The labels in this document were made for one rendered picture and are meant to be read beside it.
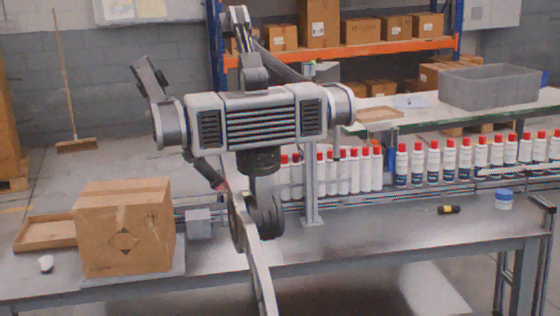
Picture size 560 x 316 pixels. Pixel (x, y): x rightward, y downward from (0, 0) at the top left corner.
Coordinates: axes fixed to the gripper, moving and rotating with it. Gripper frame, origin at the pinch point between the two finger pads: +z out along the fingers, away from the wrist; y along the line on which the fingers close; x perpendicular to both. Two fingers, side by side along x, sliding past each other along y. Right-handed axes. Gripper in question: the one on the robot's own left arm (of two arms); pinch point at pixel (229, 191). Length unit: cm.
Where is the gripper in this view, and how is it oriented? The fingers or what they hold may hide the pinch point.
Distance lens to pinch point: 246.3
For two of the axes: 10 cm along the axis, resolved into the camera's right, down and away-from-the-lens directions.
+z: 6.5, 6.6, 3.7
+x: -7.4, 6.7, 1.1
